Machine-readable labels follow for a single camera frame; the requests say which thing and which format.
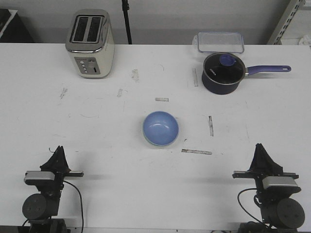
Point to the blue bowl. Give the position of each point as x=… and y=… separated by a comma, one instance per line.
x=160, y=122

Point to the green bowl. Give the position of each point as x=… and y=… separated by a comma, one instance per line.
x=160, y=140

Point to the clear plastic food container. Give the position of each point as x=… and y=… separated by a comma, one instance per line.
x=210, y=42

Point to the black tripod pole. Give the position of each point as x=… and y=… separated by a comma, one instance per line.
x=125, y=9

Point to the cream and chrome toaster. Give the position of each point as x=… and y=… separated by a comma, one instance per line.
x=90, y=43

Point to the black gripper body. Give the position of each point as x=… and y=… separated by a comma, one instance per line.
x=271, y=195
x=54, y=189

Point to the glass pot lid blue knob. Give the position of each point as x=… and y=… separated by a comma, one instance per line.
x=224, y=68

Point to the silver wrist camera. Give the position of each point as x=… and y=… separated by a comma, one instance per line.
x=39, y=178
x=277, y=181

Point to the grey metal shelf upright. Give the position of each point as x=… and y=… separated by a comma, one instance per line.
x=284, y=21

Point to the blue saucepan with handle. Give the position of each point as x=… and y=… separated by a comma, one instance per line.
x=223, y=89

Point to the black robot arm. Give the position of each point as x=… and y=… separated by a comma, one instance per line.
x=40, y=209
x=285, y=216

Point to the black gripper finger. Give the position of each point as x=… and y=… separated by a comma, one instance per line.
x=65, y=166
x=53, y=163
x=267, y=163
x=256, y=163

